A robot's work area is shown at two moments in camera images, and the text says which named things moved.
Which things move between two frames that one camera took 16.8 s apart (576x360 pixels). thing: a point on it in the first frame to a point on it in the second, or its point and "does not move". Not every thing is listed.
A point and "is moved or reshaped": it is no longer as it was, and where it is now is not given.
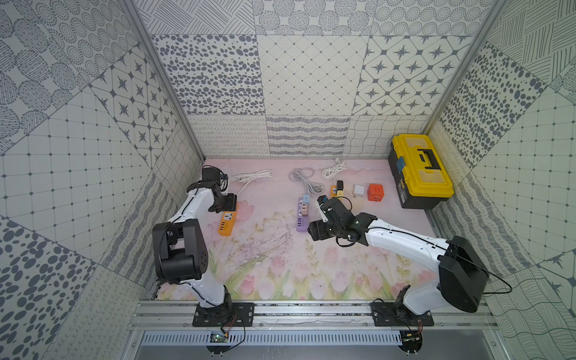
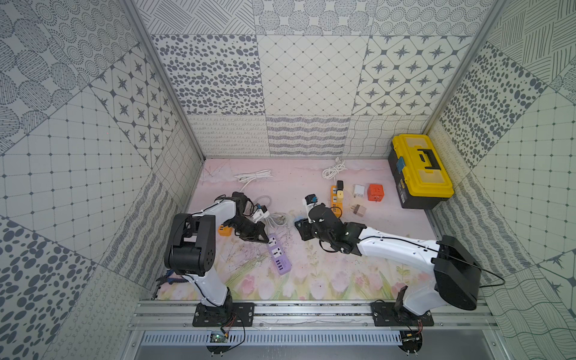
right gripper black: [316, 230] to [304, 229]
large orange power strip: [226, 223] does not move
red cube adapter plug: [375, 192] does not move
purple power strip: [302, 221] is moved or reshaped
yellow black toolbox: [421, 179] does not move
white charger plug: [359, 190] does not move
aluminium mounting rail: [312, 315] does not move
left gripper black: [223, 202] to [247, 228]
